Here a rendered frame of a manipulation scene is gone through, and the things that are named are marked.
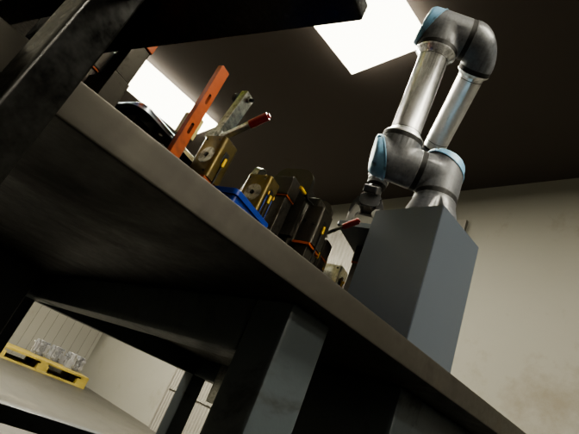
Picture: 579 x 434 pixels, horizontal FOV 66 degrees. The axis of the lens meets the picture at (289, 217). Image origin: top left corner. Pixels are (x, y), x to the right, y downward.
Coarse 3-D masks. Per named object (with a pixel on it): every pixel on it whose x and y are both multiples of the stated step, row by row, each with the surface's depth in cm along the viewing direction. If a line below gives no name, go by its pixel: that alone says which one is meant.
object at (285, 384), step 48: (0, 288) 135; (48, 288) 135; (96, 288) 109; (144, 288) 91; (0, 336) 158; (144, 336) 194; (192, 336) 70; (240, 336) 62; (288, 336) 57; (192, 384) 208; (240, 384) 57; (288, 384) 57; (48, 432) 168; (96, 432) 182; (240, 432) 52; (288, 432) 56
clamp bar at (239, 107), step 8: (240, 96) 115; (248, 96) 115; (232, 104) 115; (240, 104) 114; (248, 104) 117; (232, 112) 113; (240, 112) 115; (224, 120) 112; (232, 120) 113; (216, 128) 112; (224, 128) 112
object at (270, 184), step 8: (248, 176) 123; (256, 176) 121; (264, 176) 120; (248, 184) 120; (256, 184) 119; (264, 184) 118; (272, 184) 120; (248, 192) 119; (256, 192) 118; (264, 192) 117; (272, 192) 120; (248, 200) 117; (256, 200) 116; (264, 200) 117; (272, 200) 119; (256, 208) 115; (264, 208) 117; (264, 216) 117
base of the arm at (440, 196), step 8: (416, 192) 121; (424, 192) 118; (432, 192) 117; (440, 192) 116; (448, 192) 117; (416, 200) 117; (424, 200) 115; (432, 200) 115; (440, 200) 115; (448, 200) 116; (456, 200) 119; (448, 208) 114; (456, 216) 116
